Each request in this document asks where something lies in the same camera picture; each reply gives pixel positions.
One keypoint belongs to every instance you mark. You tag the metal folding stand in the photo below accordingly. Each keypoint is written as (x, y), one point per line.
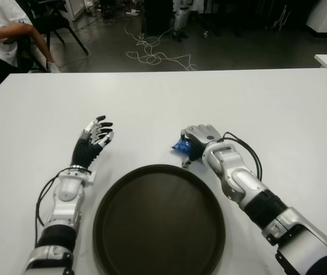
(280, 17)

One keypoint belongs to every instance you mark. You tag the silver humanoid robot legs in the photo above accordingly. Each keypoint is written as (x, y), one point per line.
(179, 20)

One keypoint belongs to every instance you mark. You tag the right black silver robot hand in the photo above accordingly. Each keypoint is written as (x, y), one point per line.
(204, 134)

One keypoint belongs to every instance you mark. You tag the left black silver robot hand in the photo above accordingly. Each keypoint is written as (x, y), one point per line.
(84, 150)

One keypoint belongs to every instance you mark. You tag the white power strip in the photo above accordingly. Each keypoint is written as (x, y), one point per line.
(134, 12)

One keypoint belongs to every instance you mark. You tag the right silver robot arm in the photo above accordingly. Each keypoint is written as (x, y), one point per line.
(232, 169)

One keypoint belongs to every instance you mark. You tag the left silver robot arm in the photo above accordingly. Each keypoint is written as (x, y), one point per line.
(67, 189)

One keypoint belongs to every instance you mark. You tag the black chair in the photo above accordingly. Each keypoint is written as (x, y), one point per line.
(54, 20)

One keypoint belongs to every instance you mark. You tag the white glass-front cabinet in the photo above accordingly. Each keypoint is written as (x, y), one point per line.
(74, 8)

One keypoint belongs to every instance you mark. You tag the round dark brown tray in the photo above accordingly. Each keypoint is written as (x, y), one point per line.
(157, 223)

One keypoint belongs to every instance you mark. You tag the blue Oreo cookie packet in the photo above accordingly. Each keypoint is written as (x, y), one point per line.
(180, 146)

